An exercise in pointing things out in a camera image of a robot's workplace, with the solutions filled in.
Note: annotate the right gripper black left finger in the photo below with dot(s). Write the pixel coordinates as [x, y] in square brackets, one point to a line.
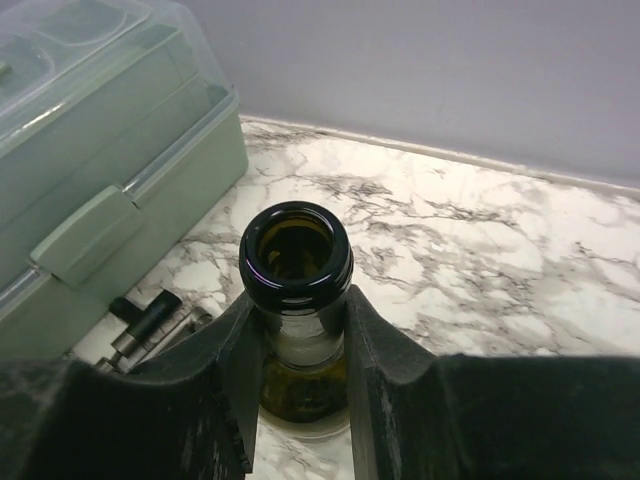
[187, 413]

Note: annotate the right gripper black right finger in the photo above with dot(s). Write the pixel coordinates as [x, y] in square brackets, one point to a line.
[416, 415]

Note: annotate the green wine bottle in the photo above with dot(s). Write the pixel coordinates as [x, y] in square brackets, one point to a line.
[296, 264]

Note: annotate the black metal corkscrew tool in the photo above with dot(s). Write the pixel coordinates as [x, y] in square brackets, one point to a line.
[144, 336]

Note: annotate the translucent plastic storage box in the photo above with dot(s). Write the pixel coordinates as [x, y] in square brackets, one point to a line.
[119, 132]

